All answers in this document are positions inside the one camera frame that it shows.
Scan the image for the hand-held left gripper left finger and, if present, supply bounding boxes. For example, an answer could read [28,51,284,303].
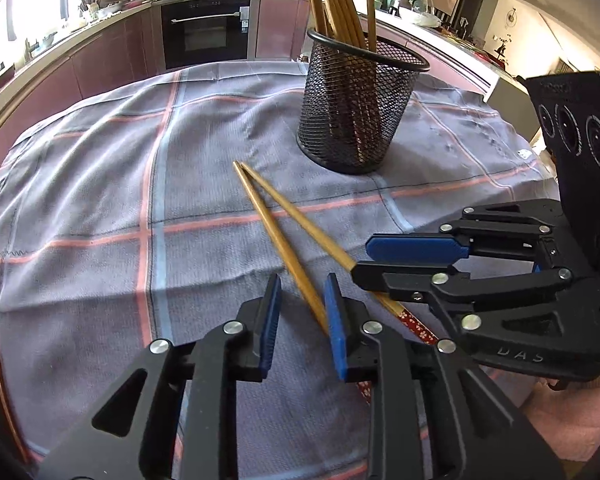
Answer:
[37,274,283,480]

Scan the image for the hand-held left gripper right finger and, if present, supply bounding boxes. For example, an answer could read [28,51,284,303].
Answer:
[324,272,566,480]

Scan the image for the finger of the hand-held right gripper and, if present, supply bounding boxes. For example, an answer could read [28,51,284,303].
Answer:
[366,199,566,273]
[351,259,600,382]

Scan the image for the red-patterned wooden chopstick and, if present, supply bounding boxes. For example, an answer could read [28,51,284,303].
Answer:
[232,160,376,403]
[241,164,440,347]

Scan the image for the black mesh holder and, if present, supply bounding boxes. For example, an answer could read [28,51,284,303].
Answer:
[296,27,431,176]

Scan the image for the bunch of wooden chopsticks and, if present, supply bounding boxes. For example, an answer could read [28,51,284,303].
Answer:
[292,0,381,161]

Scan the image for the person's right forearm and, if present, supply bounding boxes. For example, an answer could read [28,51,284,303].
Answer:
[522,377,600,463]

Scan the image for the grey plaid tablecloth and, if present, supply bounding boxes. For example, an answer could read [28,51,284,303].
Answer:
[0,60,561,480]

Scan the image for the white plate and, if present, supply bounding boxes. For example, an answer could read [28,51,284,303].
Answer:
[404,7,442,29]

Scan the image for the built-in black oven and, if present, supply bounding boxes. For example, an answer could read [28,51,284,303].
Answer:
[159,0,254,71]

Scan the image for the pink lower cabinets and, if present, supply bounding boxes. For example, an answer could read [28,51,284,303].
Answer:
[0,0,307,196]

